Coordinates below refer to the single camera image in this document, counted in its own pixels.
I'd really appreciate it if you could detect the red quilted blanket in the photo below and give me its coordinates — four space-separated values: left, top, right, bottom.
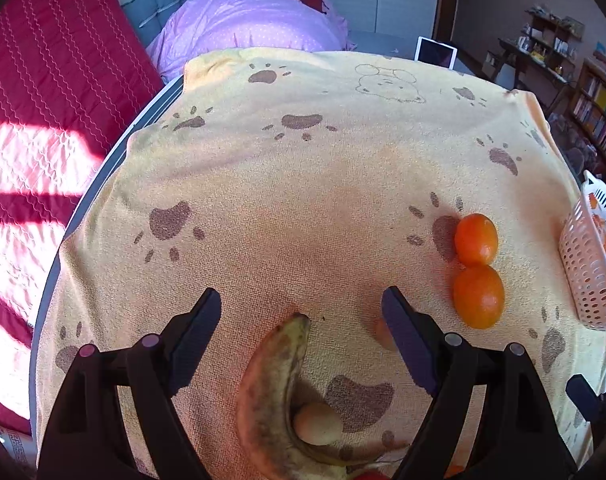
0 0 164 436

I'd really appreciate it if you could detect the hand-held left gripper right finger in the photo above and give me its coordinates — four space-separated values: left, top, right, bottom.
381 286 578 480

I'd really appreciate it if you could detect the wooden desk with shelves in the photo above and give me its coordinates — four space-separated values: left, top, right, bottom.
485 7 584 106

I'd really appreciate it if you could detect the grey bed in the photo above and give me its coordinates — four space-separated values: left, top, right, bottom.
120 0 478 78

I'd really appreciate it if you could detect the yellow paw print towel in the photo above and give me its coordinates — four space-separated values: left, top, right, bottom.
33 47 606 480

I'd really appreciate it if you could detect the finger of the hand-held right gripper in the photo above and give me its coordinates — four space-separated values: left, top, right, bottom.
565 374 606 423

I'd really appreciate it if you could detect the spotted yellow banana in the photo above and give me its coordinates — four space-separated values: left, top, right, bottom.
236 312 414 480

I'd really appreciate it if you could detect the small beige round fruit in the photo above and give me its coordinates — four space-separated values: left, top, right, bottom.
293 402 343 446
374 317 399 351

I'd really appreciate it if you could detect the white tablet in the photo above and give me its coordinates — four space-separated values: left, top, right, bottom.
415 36 457 70

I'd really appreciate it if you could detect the wooden bookshelf with books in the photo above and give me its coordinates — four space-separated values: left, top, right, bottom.
568 55 606 171

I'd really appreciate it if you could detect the white perforated plastic basket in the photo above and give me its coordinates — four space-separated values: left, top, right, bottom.
559 170 606 332

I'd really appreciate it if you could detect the purple dotted duvet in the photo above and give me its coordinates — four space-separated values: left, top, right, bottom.
146 0 351 83

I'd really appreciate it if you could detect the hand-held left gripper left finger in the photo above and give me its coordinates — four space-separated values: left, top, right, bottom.
37 287 223 480

